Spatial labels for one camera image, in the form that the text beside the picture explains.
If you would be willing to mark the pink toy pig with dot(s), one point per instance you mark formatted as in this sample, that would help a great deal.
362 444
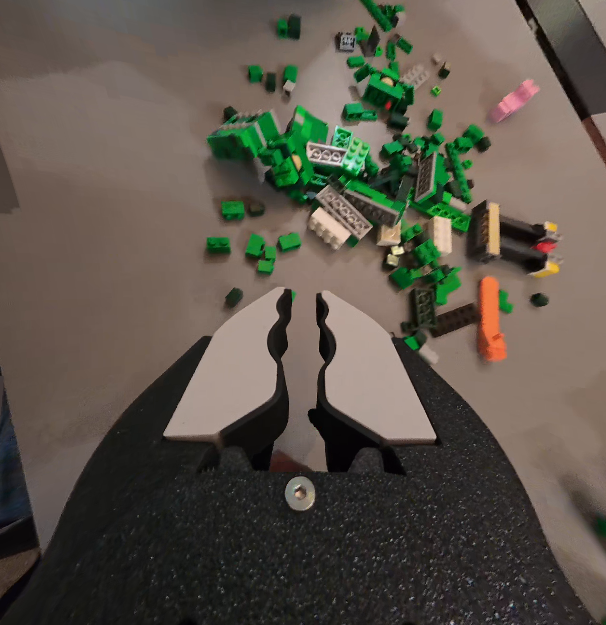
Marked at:
515 102

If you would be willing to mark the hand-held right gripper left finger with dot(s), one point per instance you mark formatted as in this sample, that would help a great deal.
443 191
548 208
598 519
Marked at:
224 385

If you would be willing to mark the green studded plate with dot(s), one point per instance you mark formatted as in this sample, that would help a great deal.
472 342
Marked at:
357 155

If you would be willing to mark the light grey brick with holes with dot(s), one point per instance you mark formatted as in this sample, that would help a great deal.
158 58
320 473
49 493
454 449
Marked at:
325 152

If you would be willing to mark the long grey brick with holes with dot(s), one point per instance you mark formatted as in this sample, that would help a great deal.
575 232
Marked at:
344 212

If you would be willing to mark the orange brick separator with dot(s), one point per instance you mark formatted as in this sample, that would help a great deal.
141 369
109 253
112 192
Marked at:
490 316

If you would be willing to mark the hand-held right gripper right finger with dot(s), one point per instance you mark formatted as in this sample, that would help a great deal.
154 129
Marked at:
381 385

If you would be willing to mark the light grey studded plate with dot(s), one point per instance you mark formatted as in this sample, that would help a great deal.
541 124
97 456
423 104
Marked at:
415 76

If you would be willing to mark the green tiled panel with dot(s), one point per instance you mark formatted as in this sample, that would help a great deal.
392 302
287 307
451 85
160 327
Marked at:
307 127

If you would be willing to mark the pile of green toy bricks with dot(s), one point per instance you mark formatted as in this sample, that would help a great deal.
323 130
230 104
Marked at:
233 210

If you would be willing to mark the small white plate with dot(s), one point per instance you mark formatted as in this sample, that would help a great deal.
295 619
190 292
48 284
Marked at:
440 236

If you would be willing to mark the person's blue jeans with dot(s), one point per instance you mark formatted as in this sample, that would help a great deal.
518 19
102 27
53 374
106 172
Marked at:
5 463

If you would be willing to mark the dark grey square brick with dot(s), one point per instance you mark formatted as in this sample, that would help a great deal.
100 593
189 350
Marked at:
347 41

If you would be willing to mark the white brick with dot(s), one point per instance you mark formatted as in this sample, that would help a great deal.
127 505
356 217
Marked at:
330 229

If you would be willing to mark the black tan cart assembly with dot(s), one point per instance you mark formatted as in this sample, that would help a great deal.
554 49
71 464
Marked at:
513 238

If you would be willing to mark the green plate with round holes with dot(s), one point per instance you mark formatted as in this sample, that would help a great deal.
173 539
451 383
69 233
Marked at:
343 137

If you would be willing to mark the green white brick assembly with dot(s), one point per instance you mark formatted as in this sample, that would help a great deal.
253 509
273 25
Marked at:
240 139

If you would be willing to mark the cream brick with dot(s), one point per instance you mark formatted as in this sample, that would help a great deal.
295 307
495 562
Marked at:
388 235

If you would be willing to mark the green assembly with tan ball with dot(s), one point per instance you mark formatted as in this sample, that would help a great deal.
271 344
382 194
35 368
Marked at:
386 92

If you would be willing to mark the black brick plate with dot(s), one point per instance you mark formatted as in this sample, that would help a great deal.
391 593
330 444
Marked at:
457 319

